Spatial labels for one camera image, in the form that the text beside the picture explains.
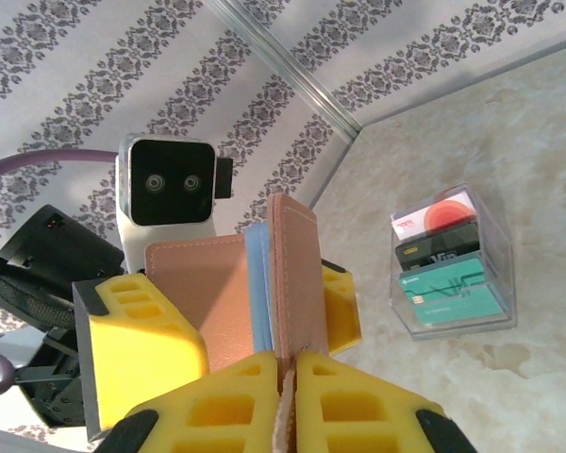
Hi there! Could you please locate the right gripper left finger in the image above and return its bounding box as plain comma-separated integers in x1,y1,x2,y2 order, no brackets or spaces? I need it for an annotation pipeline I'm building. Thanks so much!
93,351,284,453

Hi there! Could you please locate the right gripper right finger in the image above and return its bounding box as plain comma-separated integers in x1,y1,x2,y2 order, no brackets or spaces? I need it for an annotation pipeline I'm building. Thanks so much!
294,351,473,453

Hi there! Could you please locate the brown leather wallet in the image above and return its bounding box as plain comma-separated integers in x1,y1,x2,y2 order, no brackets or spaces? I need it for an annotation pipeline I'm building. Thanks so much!
143,192,332,453

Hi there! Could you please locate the black card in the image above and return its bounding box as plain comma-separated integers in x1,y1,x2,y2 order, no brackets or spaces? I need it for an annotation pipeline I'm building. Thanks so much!
394,221,482,273

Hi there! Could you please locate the white card with red circle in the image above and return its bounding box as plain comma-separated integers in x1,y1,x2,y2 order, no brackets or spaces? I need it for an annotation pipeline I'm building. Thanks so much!
390,191,478,242

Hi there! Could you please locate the clear acrylic card box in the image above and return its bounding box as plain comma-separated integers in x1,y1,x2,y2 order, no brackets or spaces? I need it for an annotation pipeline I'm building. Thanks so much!
389,182,518,342

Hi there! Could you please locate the purple cable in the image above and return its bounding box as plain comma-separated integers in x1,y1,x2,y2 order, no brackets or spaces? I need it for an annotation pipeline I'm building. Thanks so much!
0,148,120,398

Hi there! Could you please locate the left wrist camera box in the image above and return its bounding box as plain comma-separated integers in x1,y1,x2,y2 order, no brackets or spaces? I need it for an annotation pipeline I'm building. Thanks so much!
114,133,233,275

